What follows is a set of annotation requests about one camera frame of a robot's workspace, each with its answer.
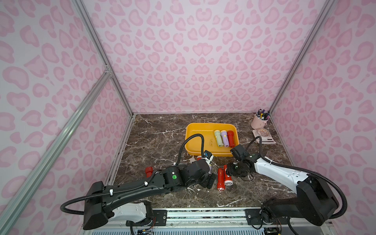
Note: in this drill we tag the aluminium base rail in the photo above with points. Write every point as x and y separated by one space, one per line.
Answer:
214 221

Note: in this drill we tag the pens in cup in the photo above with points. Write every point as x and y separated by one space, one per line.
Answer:
262 115

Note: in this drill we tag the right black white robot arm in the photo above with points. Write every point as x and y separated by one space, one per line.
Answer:
317 199

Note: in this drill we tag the green flashlight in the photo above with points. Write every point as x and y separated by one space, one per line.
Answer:
218 137

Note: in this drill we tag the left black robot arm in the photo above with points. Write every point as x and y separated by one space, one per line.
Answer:
97 207

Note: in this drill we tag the plain red flashlight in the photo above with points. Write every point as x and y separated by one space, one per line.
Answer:
220 179

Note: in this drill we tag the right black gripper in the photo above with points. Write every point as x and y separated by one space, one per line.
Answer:
238 169

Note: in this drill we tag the pink pen holder cup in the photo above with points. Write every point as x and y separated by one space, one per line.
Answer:
258 123

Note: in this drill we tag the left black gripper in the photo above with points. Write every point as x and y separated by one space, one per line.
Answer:
211 178

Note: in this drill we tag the red flashlight white head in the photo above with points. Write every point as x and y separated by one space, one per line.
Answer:
227 179

